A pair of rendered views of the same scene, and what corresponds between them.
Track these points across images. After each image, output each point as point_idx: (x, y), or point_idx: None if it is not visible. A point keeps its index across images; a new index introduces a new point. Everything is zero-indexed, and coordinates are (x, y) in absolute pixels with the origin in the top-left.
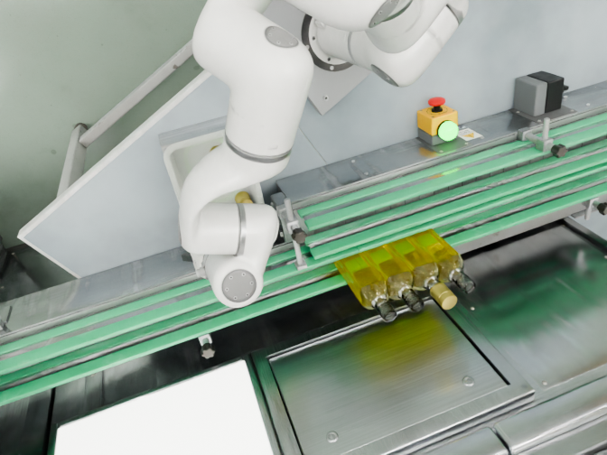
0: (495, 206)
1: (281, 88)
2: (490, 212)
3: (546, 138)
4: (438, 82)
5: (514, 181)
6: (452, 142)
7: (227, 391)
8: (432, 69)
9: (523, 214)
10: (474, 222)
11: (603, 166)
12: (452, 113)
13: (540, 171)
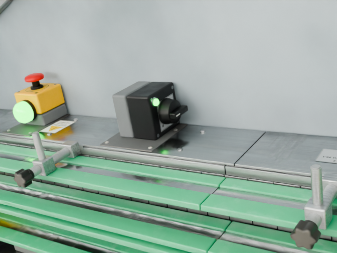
0: (9, 214)
1: None
2: (56, 228)
3: (38, 158)
4: (54, 58)
5: (47, 199)
6: (33, 127)
7: None
8: (44, 41)
9: (60, 248)
10: (34, 228)
11: (134, 243)
12: (31, 94)
13: (76, 206)
